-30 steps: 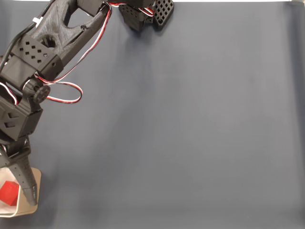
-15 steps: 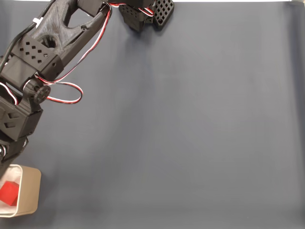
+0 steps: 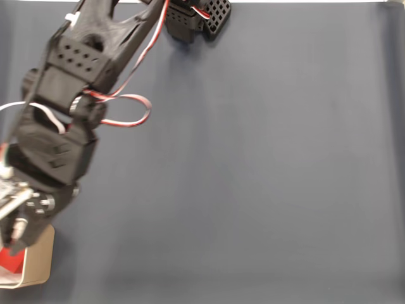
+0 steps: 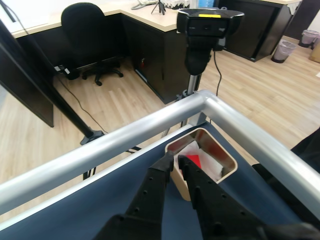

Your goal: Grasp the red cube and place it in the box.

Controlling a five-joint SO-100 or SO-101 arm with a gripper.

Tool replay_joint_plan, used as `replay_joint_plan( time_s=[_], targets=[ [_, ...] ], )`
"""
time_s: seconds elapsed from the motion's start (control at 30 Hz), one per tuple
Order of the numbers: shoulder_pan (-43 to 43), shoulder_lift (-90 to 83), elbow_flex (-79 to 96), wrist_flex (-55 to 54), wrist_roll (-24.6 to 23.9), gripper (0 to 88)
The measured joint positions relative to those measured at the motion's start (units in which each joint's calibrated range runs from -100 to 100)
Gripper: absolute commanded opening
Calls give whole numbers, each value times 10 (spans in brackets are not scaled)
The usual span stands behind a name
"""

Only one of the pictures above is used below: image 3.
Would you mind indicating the red cube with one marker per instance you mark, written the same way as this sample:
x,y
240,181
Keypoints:
x,y
11,263

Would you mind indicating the beige box white inside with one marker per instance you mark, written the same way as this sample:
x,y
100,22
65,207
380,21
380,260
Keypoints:
x,y
39,263

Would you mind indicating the white zip tie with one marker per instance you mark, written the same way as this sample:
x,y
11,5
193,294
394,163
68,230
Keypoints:
x,y
72,17

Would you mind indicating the grey table mat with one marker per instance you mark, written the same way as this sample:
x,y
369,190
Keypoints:
x,y
253,190

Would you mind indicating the white camera board mount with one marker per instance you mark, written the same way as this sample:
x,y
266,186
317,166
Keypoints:
x,y
9,193

